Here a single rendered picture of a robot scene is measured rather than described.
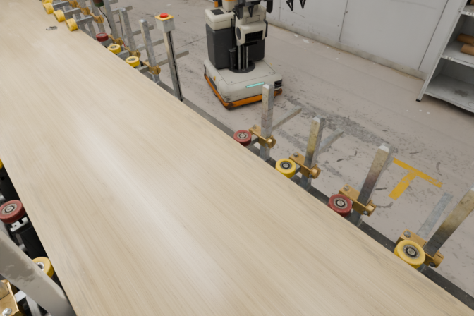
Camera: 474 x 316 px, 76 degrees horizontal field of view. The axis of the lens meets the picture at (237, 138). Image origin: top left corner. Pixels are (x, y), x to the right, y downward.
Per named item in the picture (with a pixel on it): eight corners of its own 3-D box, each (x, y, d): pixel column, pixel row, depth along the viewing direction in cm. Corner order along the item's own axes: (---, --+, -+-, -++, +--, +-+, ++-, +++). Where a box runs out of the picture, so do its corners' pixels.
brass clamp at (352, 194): (344, 190, 123) (346, 182, 120) (374, 210, 116) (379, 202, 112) (335, 198, 120) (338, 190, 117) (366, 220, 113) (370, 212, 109)
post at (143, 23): (159, 87, 211) (143, 17, 179) (161, 89, 209) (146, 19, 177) (154, 89, 210) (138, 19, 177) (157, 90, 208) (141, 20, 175)
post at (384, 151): (350, 223, 129) (384, 140, 96) (357, 228, 127) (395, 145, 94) (345, 228, 127) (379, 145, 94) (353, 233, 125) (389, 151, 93)
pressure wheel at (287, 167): (283, 193, 124) (286, 175, 116) (270, 181, 128) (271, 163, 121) (297, 183, 127) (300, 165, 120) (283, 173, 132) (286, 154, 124)
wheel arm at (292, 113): (296, 110, 162) (297, 104, 159) (301, 113, 160) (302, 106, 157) (237, 150, 140) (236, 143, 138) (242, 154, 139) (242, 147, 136)
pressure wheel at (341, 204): (343, 233, 110) (350, 214, 102) (321, 224, 113) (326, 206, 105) (347, 215, 115) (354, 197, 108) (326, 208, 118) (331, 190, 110)
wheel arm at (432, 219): (441, 197, 123) (445, 190, 120) (450, 202, 121) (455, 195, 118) (389, 270, 102) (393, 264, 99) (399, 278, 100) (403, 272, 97)
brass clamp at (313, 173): (295, 158, 137) (297, 150, 134) (320, 174, 130) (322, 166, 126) (286, 165, 134) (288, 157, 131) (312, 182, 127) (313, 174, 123)
